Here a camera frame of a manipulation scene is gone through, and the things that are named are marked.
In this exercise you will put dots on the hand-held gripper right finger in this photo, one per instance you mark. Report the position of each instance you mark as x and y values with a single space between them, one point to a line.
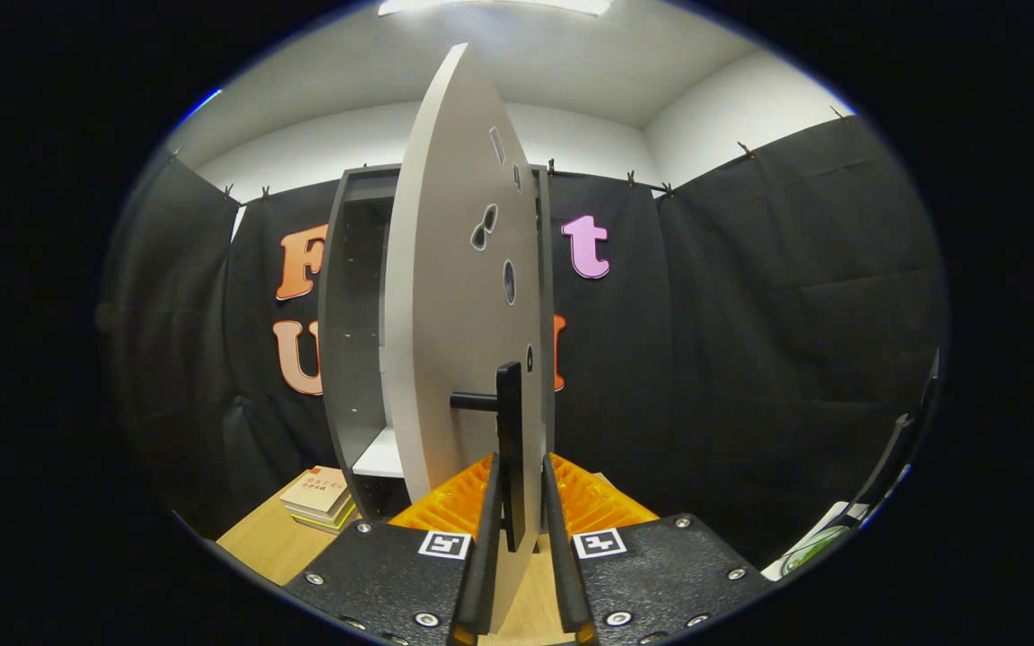
562 574

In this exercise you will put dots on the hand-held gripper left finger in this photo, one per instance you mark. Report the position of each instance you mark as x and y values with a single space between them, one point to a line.
481 574

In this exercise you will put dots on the beige shoe cabinet door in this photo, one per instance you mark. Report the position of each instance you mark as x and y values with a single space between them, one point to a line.
445 314

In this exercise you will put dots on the dark grey shoe cabinet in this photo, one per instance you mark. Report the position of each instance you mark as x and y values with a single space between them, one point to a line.
346 314

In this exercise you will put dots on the white cabinet shelf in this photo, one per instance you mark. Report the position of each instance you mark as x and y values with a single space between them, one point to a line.
382 458

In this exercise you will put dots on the yellow edged book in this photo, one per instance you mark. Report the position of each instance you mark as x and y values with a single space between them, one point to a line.
328 522

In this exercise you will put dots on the tan cover book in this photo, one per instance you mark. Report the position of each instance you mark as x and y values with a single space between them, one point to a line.
318 489

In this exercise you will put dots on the black backdrop cloth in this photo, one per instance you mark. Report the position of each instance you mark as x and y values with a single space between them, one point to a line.
750 359

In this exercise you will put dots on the black stand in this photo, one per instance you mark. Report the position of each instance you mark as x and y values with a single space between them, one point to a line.
898 440

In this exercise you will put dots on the row of black cloth clips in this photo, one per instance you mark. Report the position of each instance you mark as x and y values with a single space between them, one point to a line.
631 179

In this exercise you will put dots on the ceiling light panel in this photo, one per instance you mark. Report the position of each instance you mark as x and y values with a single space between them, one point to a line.
495 5

